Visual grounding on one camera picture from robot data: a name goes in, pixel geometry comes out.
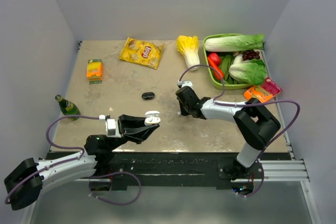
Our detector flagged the orange carrot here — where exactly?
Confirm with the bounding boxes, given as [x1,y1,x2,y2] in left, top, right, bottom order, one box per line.
[207,57,225,81]

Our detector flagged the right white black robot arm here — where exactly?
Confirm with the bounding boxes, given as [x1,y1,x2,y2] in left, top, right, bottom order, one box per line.
[175,84,280,180]

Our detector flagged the dark green spinach leaves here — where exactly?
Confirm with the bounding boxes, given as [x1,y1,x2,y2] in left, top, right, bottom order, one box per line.
[220,54,243,84]

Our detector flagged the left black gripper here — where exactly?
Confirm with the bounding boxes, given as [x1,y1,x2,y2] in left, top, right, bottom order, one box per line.
[107,114,160,152]

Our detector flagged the long green white cabbage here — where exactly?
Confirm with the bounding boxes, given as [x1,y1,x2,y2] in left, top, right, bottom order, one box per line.
[203,34,265,52]

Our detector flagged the yellow napa cabbage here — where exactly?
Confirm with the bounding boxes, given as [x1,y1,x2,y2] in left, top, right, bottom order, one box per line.
[176,35,200,71]

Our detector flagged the green lettuce head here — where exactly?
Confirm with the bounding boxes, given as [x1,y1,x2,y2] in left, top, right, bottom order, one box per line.
[229,59,267,86]

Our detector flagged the white earbud charging case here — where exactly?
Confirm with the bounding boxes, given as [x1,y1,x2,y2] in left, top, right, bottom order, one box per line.
[144,111,161,126]

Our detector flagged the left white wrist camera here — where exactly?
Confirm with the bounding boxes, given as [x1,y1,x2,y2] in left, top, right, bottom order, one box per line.
[99,115,117,136]

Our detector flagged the yellow Lays chips bag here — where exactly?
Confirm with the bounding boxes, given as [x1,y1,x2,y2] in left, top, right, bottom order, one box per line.
[119,37,164,69]

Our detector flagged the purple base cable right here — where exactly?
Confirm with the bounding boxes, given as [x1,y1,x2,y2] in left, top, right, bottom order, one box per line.
[235,159,265,198]

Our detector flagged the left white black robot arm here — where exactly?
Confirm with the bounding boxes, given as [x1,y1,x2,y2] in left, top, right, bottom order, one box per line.
[4,111,161,210]

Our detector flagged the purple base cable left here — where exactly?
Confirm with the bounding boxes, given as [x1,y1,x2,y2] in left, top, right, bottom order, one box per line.
[88,169,143,205]

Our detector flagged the black base mount frame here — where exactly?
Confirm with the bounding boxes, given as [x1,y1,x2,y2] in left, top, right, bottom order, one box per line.
[46,151,292,192]

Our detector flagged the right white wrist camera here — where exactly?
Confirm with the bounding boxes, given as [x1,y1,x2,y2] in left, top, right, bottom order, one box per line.
[177,80,193,88]

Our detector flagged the green glass bottle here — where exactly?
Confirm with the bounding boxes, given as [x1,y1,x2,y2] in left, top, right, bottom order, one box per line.
[55,94,81,115]

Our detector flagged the green plastic basket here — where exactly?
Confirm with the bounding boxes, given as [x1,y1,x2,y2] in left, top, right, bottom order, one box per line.
[202,33,268,90]

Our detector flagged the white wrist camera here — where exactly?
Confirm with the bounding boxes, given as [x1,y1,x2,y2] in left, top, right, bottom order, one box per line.
[177,80,193,88]
[99,115,117,136]

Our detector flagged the red pepper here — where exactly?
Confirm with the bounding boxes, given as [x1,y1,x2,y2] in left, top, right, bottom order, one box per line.
[208,52,222,66]

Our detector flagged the orange pink snack packet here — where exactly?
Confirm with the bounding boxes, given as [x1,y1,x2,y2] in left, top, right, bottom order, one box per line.
[244,77,282,103]

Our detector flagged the black earbud charging case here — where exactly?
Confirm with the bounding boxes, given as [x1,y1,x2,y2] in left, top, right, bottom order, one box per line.
[141,92,155,100]

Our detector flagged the dark purple grapes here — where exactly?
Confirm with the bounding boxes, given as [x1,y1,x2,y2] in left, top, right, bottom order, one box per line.
[243,49,260,61]

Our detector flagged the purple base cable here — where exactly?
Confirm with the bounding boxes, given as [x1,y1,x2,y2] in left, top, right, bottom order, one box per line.
[235,159,265,198]
[88,169,143,205]

